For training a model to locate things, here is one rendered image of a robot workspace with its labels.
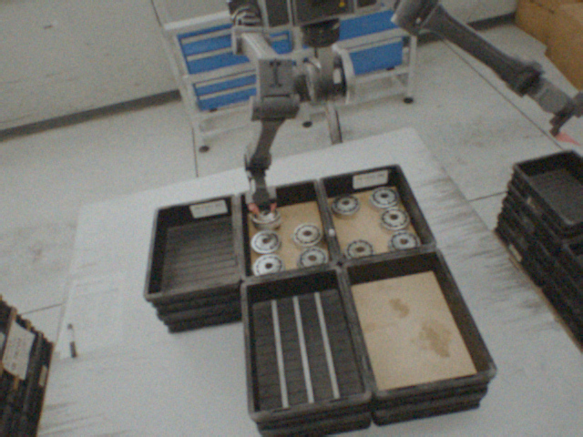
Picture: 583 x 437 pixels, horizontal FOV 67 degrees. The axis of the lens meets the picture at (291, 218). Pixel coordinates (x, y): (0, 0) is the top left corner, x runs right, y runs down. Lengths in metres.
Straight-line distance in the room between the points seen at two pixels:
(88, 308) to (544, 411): 1.49
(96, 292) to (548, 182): 2.00
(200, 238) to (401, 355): 0.80
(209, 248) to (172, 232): 0.18
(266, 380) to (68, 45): 3.35
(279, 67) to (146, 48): 3.08
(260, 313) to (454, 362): 0.56
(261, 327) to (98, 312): 0.66
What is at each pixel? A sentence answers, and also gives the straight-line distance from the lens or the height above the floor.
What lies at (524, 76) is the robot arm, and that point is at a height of 1.35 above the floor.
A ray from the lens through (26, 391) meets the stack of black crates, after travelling 2.31.
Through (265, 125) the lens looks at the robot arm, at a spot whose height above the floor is 1.39.
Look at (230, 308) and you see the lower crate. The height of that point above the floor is 0.80.
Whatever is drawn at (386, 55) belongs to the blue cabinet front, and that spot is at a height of 0.43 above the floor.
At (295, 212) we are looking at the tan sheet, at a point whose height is 0.83.
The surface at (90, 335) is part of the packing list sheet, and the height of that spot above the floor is 0.70.
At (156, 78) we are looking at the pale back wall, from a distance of 4.14.
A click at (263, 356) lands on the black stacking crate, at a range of 1.30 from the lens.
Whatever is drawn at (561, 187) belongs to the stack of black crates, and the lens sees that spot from 2.33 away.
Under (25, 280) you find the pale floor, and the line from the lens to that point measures 3.15.
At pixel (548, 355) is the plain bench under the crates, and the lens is 1.52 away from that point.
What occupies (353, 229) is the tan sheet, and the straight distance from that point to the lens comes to 1.53.
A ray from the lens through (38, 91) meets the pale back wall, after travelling 4.35.
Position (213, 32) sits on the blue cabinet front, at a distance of 3.06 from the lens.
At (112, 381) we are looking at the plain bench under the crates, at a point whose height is 0.70.
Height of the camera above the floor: 1.97
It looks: 46 degrees down
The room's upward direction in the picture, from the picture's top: 11 degrees counter-clockwise
